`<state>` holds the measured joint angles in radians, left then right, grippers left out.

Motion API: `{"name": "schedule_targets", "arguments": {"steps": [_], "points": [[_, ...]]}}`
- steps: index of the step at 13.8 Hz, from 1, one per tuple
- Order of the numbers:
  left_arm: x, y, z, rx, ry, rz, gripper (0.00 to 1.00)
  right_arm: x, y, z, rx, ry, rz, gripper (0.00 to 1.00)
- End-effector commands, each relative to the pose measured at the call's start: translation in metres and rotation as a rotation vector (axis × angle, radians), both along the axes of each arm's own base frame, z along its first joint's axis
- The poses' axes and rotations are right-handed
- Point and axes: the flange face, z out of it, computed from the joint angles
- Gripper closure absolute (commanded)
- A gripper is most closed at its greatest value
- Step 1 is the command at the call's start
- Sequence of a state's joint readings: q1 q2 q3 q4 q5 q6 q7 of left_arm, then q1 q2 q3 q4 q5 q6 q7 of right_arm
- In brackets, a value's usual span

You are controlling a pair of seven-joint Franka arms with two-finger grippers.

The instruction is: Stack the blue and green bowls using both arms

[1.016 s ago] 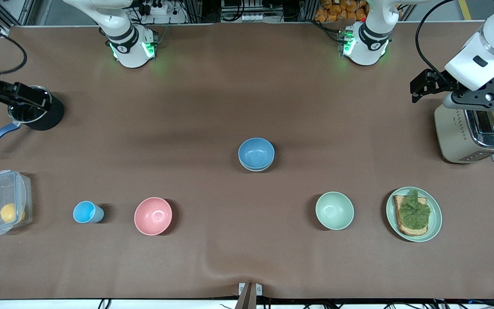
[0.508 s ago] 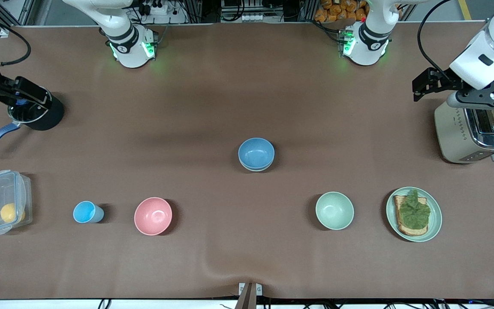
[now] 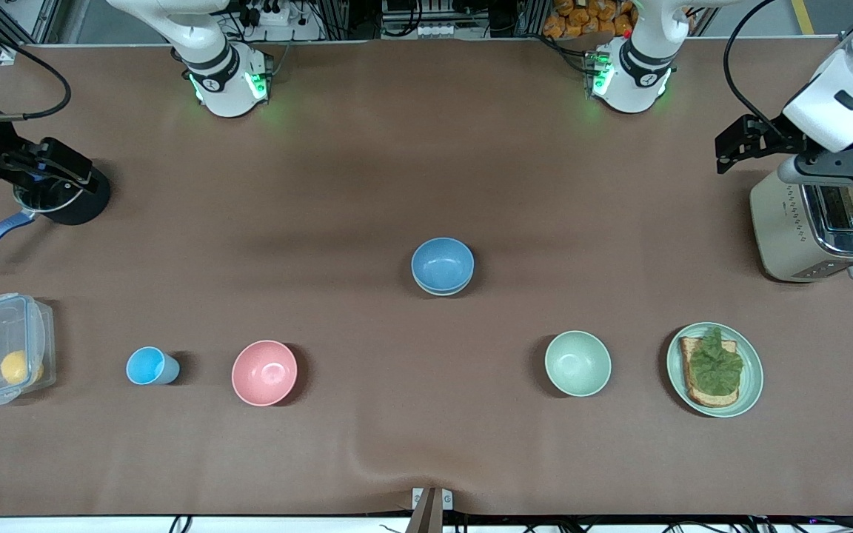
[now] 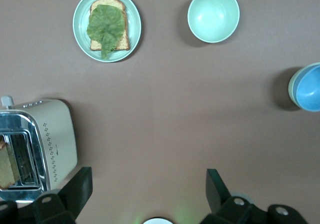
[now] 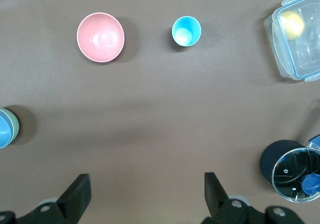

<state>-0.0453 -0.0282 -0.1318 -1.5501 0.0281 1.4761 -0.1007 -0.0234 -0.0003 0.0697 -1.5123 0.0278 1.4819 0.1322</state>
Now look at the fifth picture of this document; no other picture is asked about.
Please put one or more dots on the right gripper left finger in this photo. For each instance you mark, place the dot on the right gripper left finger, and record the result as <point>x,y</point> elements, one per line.
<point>67,206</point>

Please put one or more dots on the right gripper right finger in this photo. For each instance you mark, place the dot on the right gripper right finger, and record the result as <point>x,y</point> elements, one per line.
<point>225,211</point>

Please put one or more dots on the sage green bowl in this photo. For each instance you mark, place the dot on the sage green bowl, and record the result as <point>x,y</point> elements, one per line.
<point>15,127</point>

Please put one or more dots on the blue bowl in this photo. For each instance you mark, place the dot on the blue bowl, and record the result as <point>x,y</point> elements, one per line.
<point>3,130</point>

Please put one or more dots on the pink bowl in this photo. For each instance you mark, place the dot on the pink bowl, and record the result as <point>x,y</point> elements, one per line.
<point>100,37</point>

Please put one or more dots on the glass lid with blue knob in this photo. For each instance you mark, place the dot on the glass lid with blue knob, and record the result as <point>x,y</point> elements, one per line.
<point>287,176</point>

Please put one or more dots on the brown table cloth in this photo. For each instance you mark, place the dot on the brown table cloth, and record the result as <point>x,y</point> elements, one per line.
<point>160,108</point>

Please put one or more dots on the clear plastic food container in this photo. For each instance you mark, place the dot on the clear plastic food container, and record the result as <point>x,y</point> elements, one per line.
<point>271,41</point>

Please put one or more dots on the clear lid with blue seal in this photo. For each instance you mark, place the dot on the clear lid with blue seal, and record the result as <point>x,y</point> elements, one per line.
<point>307,53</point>

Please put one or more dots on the blue cup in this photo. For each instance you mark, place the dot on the blue cup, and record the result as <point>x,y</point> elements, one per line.
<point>186,31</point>

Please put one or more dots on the yellow lemon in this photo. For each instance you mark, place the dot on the yellow lemon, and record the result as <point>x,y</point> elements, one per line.
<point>292,24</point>

